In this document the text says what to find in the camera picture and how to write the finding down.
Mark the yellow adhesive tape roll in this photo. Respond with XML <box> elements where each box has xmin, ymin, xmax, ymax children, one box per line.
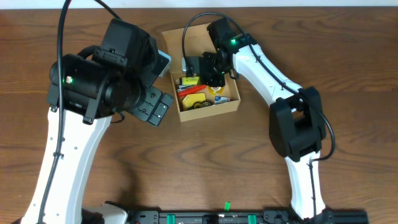
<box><xmin>208</xmin><ymin>86</ymin><xmax>224</xmax><ymax>95</ymax></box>

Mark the yellow highlighter pen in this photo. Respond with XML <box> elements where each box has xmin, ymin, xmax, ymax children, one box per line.
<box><xmin>180</xmin><ymin>77</ymin><xmax>200</xmax><ymax>85</ymax></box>

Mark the red black stapler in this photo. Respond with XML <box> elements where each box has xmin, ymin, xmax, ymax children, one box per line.
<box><xmin>177</xmin><ymin>85</ymin><xmax>206</xmax><ymax>97</ymax></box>

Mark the small blue white staples box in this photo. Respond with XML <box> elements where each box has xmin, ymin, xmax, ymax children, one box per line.
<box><xmin>215</xmin><ymin>96</ymin><xmax>231</xmax><ymax>105</ymax></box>

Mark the brown cardboard box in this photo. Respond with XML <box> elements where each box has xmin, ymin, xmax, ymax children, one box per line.
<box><xmin>162</xmin><ymin>24</ymin><xmax>241</xmax><ymax>122</ymax></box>

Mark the yellow sticky note pad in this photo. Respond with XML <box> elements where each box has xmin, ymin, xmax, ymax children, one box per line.
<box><xmin>182</xmin><ymin>93</ymin><xmax>206</xmax><ymax>110</ymax></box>

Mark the correction tape dispenser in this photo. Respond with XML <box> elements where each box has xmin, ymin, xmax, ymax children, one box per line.
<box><xmin>192</xmin><ymin>101</ymin><xmax>212</xmax><ymax>109</ymax></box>

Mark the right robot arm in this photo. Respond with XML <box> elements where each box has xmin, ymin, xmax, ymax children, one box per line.
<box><xmin>206</xmin><ymin>18</ymin><xmax>326</xmax><ymax>220</ymax></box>

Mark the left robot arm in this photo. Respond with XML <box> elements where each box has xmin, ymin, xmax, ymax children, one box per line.
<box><xmin>21</xmin><ymin>19</ymin><xmax>173</xmax><ymax>223</ymax></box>

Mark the small green clip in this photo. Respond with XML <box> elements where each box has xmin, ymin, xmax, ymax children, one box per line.
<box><xmin>224</xmin><ymin>202</ymin><xmax>231</xmax><ymax>211</ymax></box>

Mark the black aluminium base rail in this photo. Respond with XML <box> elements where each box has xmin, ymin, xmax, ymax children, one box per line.
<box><xmin>127</xmin><ymin>209</ymin><xmax>369</xmax><ymax>224</ymax></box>

